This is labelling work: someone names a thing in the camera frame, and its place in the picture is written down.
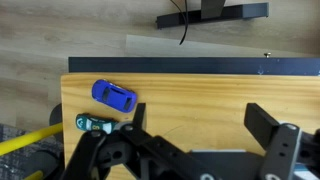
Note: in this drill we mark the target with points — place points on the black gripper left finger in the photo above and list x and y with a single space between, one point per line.
144 156

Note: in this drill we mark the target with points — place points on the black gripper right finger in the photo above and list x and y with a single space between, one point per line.
286 145

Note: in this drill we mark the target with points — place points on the green toy car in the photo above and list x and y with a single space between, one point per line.
88 122

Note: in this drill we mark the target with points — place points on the blue toy car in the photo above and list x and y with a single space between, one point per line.
113 96

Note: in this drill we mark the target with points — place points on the wooden side table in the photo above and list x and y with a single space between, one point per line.
202 115

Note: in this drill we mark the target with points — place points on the dark blue floor mat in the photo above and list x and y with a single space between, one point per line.
198 65

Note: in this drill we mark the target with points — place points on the yellow pole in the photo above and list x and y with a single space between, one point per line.
30 138

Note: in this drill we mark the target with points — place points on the black stand base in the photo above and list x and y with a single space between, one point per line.
213 11

